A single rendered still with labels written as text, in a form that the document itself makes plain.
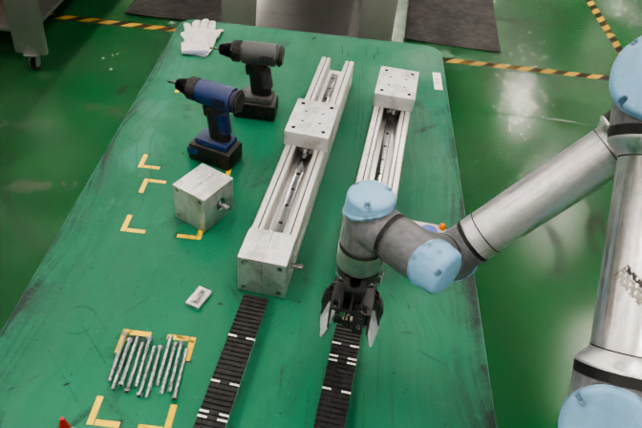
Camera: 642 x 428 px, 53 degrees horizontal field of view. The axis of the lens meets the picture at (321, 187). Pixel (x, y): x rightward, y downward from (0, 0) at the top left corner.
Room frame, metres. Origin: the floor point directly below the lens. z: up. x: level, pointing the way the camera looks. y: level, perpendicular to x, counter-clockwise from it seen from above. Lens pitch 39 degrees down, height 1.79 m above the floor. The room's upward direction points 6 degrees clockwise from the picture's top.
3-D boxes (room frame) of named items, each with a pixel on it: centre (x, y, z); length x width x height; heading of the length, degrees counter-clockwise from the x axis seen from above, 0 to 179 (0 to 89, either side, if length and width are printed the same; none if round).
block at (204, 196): (1.11, 0.25, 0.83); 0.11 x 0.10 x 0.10; 62
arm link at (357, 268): (0.75, -0.08, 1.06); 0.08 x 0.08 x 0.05
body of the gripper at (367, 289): (0.74, -0.07, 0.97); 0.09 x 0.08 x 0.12; 173
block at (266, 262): (0.93, 0.08, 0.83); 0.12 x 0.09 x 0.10; 83
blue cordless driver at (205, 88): (1.34, 0.30, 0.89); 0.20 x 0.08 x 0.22; 72
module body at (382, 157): (1.35, -0.15, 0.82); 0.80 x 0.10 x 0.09; 173
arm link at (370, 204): (0.75, -0.08, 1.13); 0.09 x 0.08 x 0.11; 50
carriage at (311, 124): (1.37, 0.04, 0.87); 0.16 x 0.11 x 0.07; 173
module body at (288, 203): (1.37, 0.04, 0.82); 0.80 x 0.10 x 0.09; 173
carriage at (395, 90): (1.60, -0.18, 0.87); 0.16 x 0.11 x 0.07; 173
